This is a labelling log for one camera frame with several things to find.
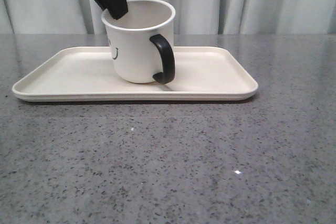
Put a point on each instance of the white smiley mug black handle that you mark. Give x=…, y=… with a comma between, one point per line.
x=142, y=41

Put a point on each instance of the pale grey pleated curtain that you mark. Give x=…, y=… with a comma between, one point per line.
x=193, y=17

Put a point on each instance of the cream rectangular plastic tray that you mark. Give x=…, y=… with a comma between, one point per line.
x=87, y=74

